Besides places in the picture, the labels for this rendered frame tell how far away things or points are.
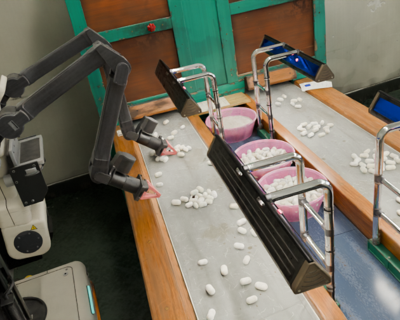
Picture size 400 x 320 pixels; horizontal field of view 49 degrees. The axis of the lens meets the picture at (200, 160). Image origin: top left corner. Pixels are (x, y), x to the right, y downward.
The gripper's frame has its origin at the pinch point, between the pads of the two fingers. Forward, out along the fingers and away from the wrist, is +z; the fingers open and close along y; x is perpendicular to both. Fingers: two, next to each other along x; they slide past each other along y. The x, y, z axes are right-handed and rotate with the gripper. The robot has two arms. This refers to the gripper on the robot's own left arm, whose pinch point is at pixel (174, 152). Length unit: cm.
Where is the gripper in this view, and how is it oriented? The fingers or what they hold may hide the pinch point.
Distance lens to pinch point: 208.8
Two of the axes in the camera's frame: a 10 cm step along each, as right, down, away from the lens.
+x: -5.0, 8.2, 2.7
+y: -2.5, -4.3, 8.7
